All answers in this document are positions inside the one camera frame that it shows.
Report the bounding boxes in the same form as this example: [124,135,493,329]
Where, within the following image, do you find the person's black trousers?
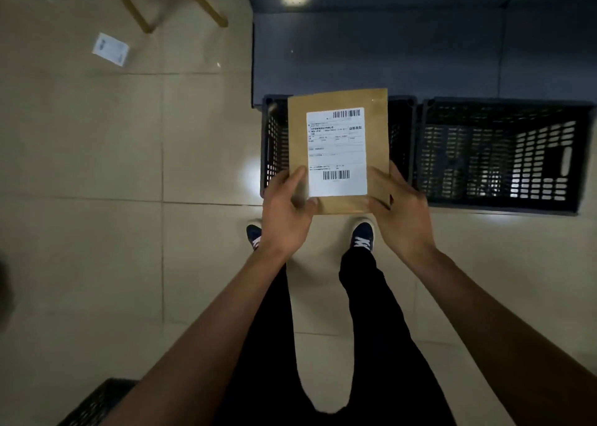
[214,249,457,426]

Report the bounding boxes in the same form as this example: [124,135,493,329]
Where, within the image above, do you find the person's left hand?
[259,166,321,257]

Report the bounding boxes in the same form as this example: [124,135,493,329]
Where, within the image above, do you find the brown parcel with white label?
[287,89,391,216]

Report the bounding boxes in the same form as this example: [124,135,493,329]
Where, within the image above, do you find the white paper slip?
[91,32,131,67]

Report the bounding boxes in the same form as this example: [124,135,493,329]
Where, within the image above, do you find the grey metal cabinet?
[251,0,597,110]

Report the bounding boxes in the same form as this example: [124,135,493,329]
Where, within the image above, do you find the black plastic crate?
[57,378,141,426]
[260,94,418,199]
[414,97,594,216]

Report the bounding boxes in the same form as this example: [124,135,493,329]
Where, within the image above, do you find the wooden chair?
[99,0,229,34]

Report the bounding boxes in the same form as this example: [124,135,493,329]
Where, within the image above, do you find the person's right blue shoe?
[350,221,376,253]

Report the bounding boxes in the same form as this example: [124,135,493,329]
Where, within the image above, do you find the person's right forearm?
[410,249,597,426]

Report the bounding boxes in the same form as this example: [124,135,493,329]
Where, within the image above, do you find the person's right hand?
[368,161,440,266]

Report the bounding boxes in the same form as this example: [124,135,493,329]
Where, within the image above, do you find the person's left forearm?
[100,248,291,426]

